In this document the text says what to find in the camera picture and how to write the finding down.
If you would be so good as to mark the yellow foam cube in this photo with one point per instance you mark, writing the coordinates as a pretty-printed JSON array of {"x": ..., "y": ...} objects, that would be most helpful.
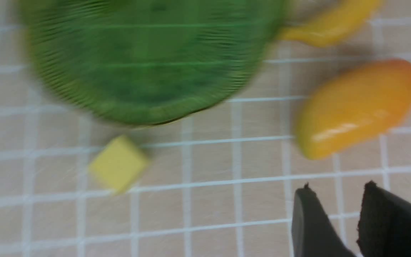
[{"x": 118, "y": 165}]

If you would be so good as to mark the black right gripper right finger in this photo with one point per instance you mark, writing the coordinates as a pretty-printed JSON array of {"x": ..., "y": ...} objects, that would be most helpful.
[{"x": 384, "y": 227}]

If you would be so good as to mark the orange toy mango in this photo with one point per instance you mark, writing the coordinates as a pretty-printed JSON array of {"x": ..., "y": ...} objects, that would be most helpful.
[{"x": 355, "y": 106}]

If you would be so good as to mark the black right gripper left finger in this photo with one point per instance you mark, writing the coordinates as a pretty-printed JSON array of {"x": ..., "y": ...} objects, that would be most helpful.
[{"x": 312, "y": 232}]

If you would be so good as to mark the green glass leaf plate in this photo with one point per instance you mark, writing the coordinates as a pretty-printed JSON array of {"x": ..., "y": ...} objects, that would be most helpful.
[{"x": 148, "y": 62}]

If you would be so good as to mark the yellow toy banana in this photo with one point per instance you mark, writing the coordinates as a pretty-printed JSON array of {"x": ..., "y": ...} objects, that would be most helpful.
[{"x": 332, "y": 26}]

